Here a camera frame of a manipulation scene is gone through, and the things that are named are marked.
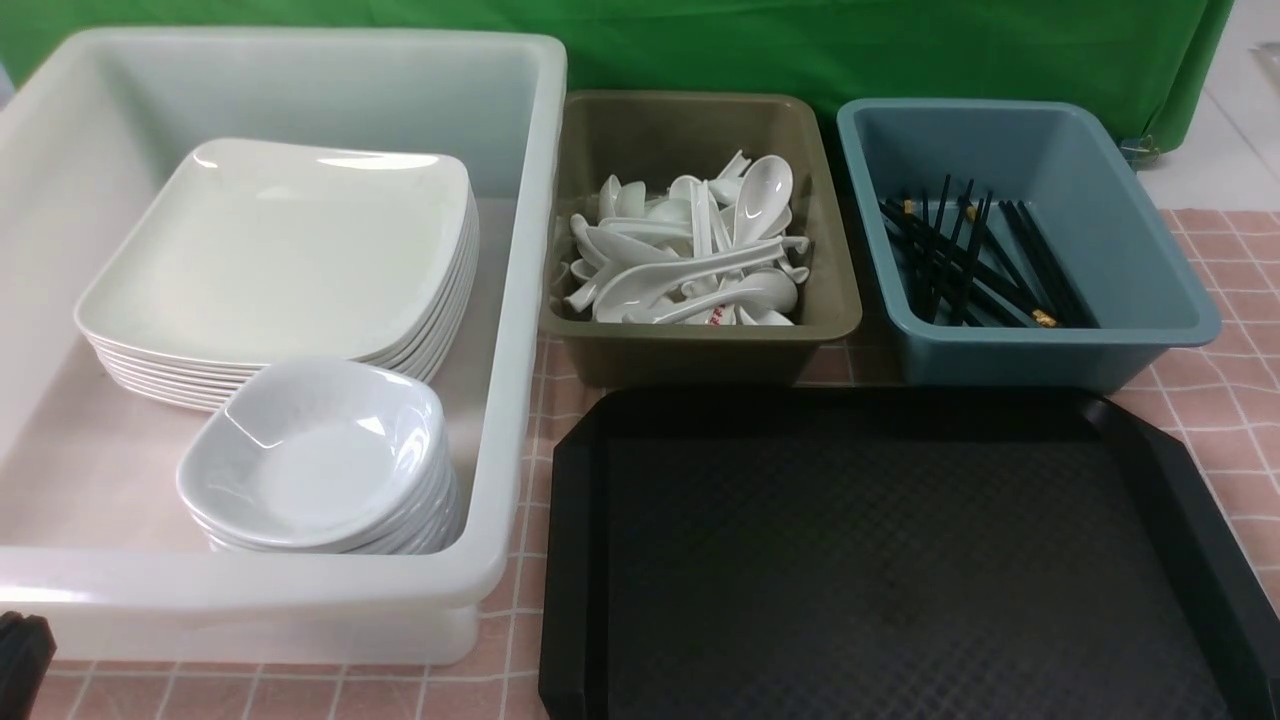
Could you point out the small white sauce bowl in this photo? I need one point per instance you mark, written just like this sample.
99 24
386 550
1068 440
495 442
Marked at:
324 399

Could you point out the white square rice plate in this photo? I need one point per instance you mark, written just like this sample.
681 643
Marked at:
257 251

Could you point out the white spoon red handle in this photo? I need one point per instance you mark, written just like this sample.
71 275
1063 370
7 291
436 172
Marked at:
671 292

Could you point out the olive plastic spoon bin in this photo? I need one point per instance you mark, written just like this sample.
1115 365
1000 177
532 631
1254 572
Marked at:
655 137

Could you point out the pile of white spoons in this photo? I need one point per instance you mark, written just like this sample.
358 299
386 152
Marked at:
748 201

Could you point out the black plastic serving tray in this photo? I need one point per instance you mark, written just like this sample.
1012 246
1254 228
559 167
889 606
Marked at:
751 552

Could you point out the stack of white bowls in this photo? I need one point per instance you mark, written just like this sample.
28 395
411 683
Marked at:
430 520

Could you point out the pile of black chopsticks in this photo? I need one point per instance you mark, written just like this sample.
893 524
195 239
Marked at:
970 260

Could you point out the stack of white square plates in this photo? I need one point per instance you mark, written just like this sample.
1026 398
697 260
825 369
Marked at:
205 387

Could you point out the blue plastic chopstick bin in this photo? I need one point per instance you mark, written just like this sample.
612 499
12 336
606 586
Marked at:
1059 160

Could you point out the large white plastic tub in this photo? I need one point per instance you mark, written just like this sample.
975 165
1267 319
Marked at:
95 538

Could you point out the pink checkered tablecloth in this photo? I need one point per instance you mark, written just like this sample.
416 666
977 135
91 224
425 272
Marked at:
1220 399

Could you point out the green backdrop cloth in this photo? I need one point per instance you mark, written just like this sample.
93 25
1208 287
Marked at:
1137 65

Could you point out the black object at corner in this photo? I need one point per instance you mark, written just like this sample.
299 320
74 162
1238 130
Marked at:
27 649

